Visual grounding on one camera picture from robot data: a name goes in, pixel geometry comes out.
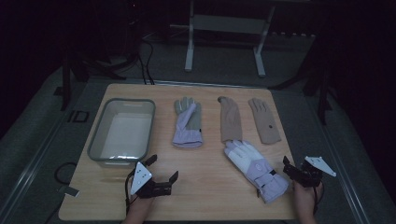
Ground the person's right hand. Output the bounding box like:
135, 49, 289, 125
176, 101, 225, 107
293, 181, 324, 217

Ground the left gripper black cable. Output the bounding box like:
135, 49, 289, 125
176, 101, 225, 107
124, 169, 138, 216

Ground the purple grey ski glove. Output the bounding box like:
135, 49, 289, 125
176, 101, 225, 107
172, 96, 204, 149

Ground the purple white ski glove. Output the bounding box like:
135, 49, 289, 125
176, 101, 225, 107
223, 139, 290, 204

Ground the white metal stand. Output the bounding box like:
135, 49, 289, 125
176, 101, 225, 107
184, 0, 276, 78

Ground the grey tape piece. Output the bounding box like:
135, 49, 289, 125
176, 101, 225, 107
59, 185, 80, 198

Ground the silver floor strip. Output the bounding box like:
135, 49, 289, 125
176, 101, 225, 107
152, 79, 253, 90

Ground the black tripod stand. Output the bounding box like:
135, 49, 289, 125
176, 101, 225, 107
60, 52, 139, 111

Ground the beige knit glove dark button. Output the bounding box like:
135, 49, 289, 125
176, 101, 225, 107
247, 97, 282, 146

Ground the black metal stand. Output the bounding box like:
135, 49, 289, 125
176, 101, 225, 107
269, 40, 332, 125

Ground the beige knit glove grey fingertip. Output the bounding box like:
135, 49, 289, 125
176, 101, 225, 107
217, 95, 244, 144

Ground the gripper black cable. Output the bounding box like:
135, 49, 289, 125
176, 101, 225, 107
124, 169, 138, 216
312, 183, 325, 216

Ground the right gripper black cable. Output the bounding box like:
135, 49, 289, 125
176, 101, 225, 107
312, 183, 325, 216

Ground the clear plastic bin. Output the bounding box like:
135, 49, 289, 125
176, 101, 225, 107
87, 97, 156, 169

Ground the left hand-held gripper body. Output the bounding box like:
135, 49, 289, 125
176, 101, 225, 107
130, 161, 173, 199

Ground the person's left hand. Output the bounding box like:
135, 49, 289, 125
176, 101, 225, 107
128, 196, 156, 217

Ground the looped black floor cable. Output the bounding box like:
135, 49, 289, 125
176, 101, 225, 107
54, 161, 78, 185

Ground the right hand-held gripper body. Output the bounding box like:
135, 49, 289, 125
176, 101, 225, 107
290, 156, 337, 189

